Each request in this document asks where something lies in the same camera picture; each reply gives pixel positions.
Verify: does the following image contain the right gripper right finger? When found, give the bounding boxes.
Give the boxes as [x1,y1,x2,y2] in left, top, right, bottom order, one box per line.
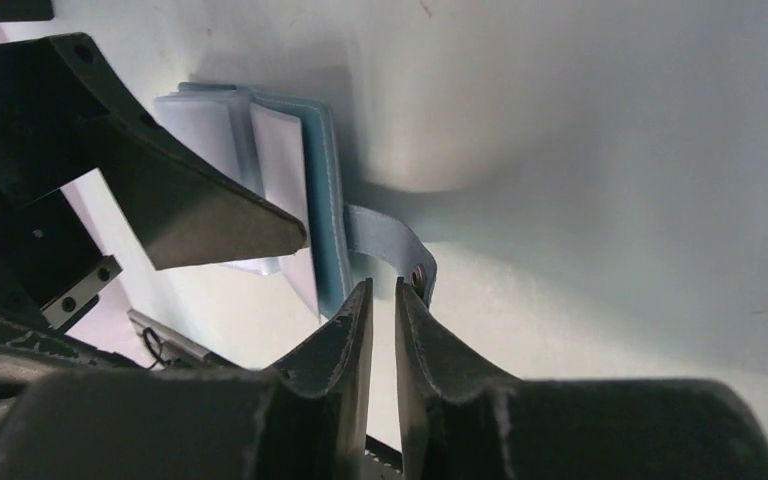
[395,280,768,479]

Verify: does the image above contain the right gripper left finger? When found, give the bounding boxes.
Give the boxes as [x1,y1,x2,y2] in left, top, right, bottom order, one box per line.
[0,280,373,479]

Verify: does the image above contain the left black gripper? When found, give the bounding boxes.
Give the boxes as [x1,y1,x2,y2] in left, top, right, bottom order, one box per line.
[0,33,308,371]

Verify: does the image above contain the blue card holder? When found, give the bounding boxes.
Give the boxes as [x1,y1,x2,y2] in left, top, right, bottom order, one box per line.
[154,82,437,317]

